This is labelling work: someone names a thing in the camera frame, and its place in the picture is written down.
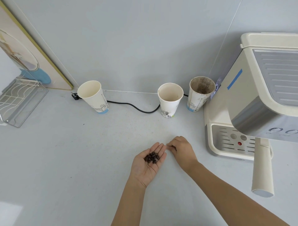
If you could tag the person's left thumb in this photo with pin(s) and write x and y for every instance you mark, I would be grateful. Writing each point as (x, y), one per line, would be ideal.
(137, 158)

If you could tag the handful of dark coffee beans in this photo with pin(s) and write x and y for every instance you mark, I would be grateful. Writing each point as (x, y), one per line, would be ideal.
(152, 157)

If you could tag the person's right forearm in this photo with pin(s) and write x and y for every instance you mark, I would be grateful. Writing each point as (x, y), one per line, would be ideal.
(232, 196)

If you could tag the gold-framed picture board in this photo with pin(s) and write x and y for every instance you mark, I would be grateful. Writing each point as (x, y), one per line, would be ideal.
(53, 69)

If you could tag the clean white paper cup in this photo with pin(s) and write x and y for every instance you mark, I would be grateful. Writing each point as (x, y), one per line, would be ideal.
(93, 95)

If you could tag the person's left hand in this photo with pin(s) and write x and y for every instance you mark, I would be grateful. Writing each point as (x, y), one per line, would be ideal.
(144, 170)

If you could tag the silver drip tray grate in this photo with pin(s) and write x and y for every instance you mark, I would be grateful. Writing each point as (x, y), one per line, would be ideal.
(223, 139)

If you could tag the person's right hand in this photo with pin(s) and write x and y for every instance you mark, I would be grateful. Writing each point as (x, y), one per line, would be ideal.
(185, 152)

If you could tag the cream espresso machine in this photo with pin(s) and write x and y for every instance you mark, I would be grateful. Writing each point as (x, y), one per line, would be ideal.
(246, 102)

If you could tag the black power plug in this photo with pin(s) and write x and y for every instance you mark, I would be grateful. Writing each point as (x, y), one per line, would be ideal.
(75, 96)

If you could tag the person's left middle finger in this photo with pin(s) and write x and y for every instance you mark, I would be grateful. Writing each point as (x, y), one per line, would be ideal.
(161, 149)

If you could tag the clear acrylic holder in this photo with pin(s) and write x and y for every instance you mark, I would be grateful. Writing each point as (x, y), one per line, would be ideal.
(30, 104)

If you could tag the coffee-stained paper cup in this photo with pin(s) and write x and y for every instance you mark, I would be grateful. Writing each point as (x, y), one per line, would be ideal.
(197, 100)

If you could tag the person's right thumb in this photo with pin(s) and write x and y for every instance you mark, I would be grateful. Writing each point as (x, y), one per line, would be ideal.
(174, 150)

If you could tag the blue tape strip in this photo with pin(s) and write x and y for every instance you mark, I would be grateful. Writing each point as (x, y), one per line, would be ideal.
(235, 79)

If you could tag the white paper cup black drawing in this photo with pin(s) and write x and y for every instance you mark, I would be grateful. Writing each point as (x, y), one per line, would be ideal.
(170, 104)

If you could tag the person's left forearm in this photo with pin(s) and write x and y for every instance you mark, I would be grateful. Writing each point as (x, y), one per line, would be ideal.
(130, 204)

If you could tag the person's left little finger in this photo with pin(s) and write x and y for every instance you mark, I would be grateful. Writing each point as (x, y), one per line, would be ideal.
(162, 162)

